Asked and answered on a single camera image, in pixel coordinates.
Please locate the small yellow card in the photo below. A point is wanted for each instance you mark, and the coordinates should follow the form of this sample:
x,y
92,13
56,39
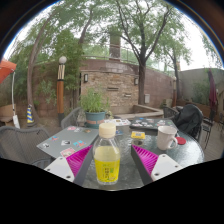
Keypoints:
x,y
138,135

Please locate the yellow drink bottle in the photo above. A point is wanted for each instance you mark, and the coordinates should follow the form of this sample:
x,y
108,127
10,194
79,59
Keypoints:
x,y
106,163

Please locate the yellow and blue striped cone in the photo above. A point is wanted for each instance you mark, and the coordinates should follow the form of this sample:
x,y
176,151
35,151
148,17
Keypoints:
x,y
30,115

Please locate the grey laptop with stickers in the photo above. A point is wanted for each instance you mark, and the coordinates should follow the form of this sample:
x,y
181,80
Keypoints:
x,y
66,138

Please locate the flat round red coaster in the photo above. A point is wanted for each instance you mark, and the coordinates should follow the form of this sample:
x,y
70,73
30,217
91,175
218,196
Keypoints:
x,y
181,141

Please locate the white sticker sheet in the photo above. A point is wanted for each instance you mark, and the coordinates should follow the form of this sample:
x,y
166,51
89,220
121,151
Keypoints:
x,y
118,122

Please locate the leaning thin-trunk tree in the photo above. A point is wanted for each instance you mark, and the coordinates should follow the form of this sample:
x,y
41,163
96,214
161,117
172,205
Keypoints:
x,y
30,83

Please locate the white ceramic mug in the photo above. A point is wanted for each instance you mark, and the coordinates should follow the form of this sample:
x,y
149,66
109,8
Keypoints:
x,y
165,138

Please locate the black laptop with stickers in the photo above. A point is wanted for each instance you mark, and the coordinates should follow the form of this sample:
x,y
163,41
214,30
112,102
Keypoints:
x,y
150,123

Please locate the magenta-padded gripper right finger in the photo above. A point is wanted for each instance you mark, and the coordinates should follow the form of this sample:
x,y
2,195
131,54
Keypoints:
x,y
146,160

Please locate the forked dark-trunk tree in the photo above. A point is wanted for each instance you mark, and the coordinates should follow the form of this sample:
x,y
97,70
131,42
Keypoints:
x,y
142,83

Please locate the light wooden bench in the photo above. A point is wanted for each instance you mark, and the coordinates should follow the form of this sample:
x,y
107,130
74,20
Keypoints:
x,y
6,113

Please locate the black metal chair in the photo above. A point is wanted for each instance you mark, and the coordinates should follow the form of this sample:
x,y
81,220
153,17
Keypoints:
x,y
207,126

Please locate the orange patio umbrella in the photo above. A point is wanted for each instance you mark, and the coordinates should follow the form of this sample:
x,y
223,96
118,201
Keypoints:
x,y
6,68

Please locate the wooden lamp post, globe light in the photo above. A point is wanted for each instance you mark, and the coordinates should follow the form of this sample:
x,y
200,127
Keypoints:
x,y
60,93

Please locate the closed maroon patio umbrella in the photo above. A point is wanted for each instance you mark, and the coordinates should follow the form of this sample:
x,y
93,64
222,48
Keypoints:
x,y
212,90

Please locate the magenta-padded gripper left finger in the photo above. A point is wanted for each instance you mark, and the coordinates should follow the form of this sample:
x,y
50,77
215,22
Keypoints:
x,y
78,161

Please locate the potted plant in teal pot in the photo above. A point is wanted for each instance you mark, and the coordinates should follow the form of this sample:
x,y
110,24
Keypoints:
x,y
94,110

